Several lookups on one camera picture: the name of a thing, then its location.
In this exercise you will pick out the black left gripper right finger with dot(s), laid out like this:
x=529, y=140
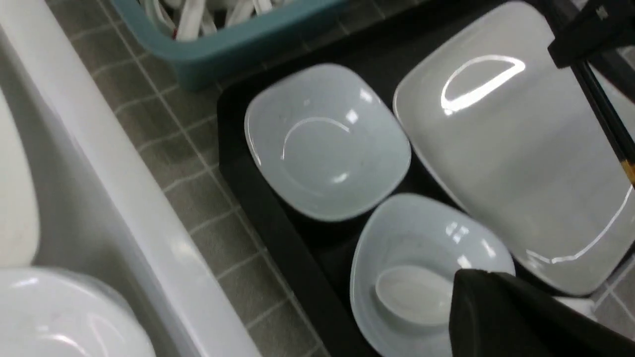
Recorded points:
x=583, y=29

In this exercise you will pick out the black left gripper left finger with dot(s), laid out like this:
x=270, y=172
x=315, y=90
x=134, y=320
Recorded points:
x=500, y=315

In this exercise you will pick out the white soup spoon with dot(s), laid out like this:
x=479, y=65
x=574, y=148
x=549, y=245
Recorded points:
x=415, y=294

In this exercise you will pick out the white bowl front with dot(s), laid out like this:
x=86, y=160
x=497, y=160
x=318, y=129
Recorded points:
x=412, y=230

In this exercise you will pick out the white bowl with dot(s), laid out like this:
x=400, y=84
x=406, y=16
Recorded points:
x=412, y=230
x=326, y=143

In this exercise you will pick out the large white square tray plate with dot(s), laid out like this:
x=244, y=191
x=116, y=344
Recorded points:
x=514, y=142

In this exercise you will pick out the grey checkered tablecloth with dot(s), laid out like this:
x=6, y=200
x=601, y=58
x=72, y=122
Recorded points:
x=175, y=134

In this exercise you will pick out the teal plastic spoon bin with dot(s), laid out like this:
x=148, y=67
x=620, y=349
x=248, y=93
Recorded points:
x=201, y=62

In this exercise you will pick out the pile of white soup spoons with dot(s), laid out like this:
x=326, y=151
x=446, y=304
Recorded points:
x=166, y=15

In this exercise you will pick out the large white plastic tub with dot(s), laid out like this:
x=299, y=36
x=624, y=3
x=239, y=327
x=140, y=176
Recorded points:
x=102, y=212

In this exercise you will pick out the stacked white bowls in tub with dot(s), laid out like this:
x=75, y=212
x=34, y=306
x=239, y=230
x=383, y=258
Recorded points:
x=57, y=313

